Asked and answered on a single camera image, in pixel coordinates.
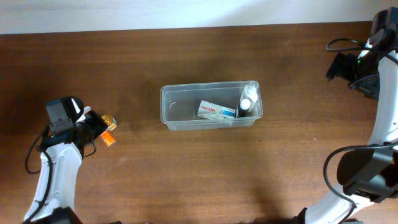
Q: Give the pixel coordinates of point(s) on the white Panadol medicine box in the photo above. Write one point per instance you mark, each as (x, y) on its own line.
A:
(216, 112)

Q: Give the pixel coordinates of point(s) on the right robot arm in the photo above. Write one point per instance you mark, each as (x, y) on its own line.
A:
(360, 176)

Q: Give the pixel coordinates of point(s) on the clear plastic container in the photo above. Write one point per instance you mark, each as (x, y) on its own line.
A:
(179, 105)

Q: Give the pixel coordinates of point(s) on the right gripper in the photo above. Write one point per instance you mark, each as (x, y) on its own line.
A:
(344, 71)

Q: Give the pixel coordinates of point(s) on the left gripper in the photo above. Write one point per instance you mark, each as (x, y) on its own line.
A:
(101, 125)

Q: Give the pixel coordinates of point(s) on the black bottle white cap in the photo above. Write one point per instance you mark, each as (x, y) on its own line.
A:
(243, 108)

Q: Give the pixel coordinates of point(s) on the white spray bottle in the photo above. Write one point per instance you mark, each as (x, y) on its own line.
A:
(250, 92)

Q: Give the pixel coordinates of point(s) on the orange tablet tube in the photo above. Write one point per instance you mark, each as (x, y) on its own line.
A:
(107, 138)

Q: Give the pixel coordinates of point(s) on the small gold-lid jar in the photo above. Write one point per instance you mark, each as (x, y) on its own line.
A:
(110, 121)

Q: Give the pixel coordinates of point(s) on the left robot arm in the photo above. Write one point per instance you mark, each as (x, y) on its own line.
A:
(61, 146)

